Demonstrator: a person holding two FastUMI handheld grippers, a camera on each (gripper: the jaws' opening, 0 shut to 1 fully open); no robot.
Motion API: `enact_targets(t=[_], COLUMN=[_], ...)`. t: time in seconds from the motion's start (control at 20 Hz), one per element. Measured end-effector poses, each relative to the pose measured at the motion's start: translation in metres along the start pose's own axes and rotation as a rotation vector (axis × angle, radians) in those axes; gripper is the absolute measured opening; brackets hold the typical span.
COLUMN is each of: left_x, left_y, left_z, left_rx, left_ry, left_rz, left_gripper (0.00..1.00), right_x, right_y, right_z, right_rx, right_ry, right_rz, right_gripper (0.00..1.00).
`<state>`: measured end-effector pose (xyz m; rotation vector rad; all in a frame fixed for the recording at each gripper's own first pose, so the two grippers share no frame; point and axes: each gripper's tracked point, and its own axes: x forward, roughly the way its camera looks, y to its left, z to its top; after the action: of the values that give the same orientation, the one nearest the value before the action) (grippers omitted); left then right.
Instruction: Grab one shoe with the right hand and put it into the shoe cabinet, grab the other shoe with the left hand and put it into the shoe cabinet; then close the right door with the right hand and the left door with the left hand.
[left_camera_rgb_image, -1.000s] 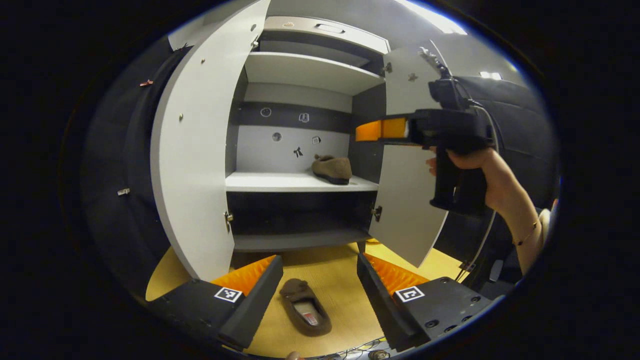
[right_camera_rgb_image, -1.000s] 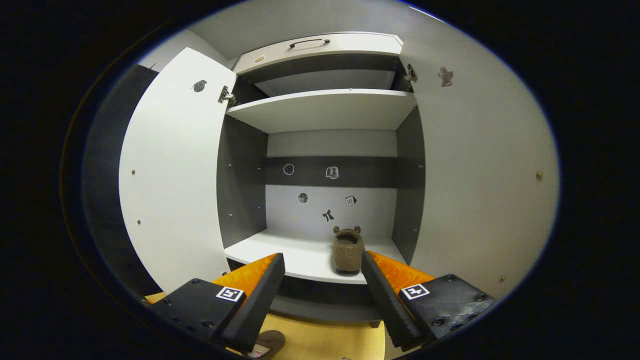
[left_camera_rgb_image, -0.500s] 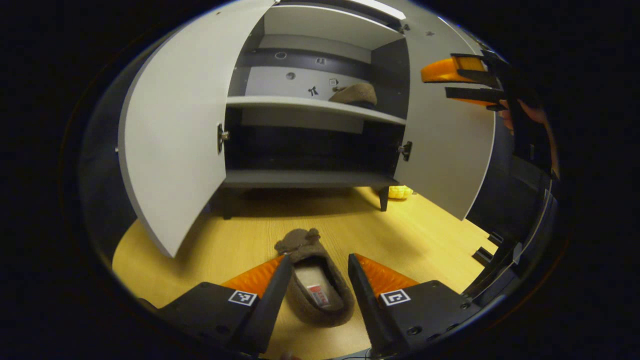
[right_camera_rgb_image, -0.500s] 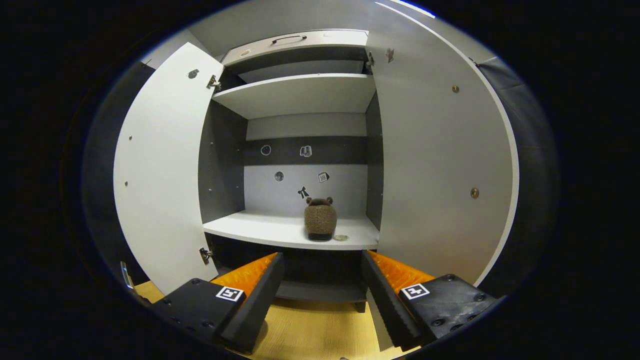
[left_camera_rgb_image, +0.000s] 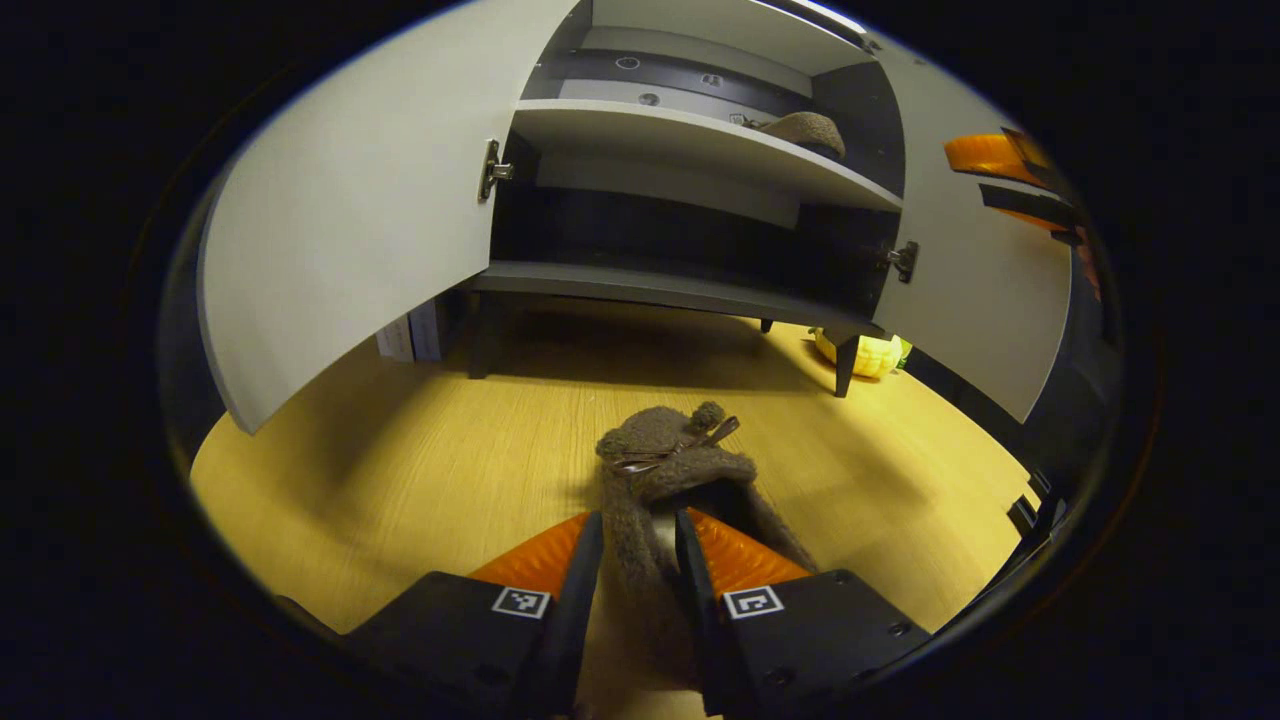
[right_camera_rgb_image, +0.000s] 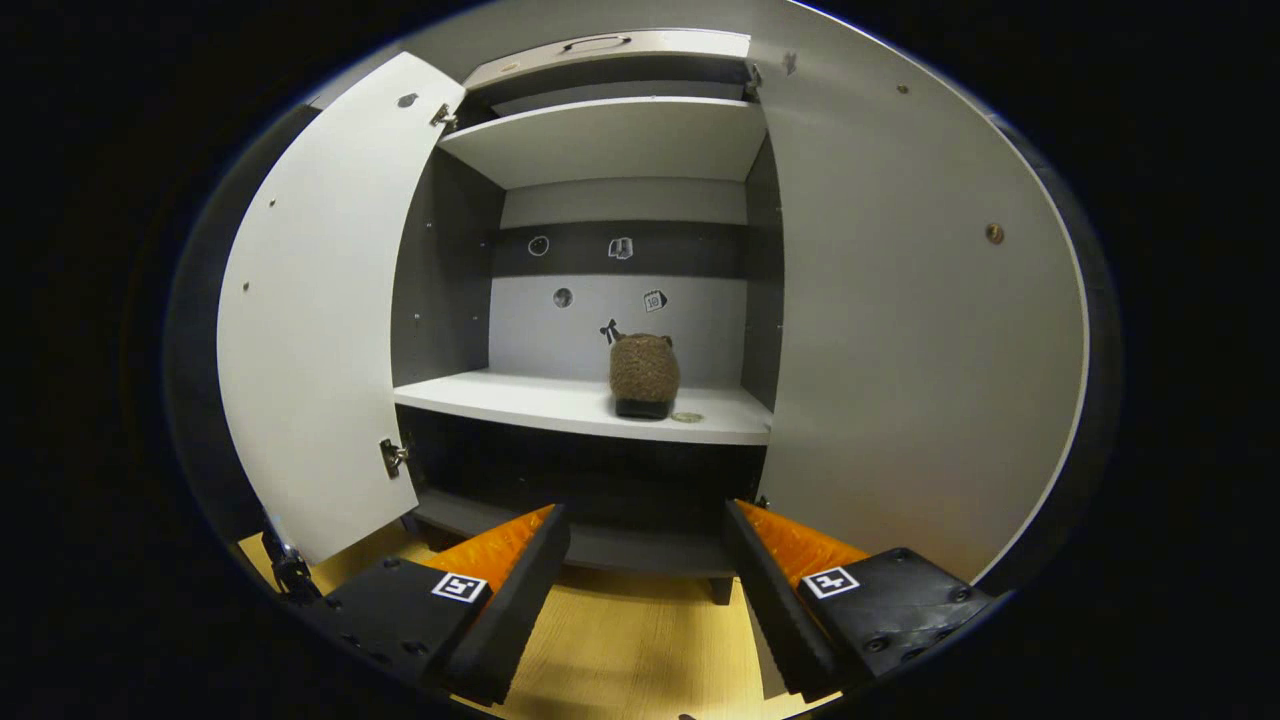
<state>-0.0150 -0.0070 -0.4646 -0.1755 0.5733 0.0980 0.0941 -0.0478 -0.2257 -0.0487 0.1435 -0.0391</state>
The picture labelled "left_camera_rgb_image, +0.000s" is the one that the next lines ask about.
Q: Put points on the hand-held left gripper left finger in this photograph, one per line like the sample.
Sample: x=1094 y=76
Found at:
x=580 y=600

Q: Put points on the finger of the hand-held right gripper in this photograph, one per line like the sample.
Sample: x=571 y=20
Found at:
x=1040 y=212
x=1000 y=158

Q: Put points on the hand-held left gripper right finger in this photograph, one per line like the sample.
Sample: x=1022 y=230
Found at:
x=695 y=600

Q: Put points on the white cabinet door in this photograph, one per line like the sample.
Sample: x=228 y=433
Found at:
x=980 y=290
x=370 y=200

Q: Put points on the brown fuzzy shoe with bow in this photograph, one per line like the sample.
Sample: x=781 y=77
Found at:
x=660 y=460
x=810 y=132

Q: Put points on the white and grey shoe cabinet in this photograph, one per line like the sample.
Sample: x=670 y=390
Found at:
x=680 y=150

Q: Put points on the large ceiling light panel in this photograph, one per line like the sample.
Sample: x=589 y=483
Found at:
x=830 y=14

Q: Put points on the yellow rounded object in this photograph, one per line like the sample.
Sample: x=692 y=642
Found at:
x=865 y=355

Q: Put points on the white box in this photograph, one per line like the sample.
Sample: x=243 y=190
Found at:
x=410 y=335

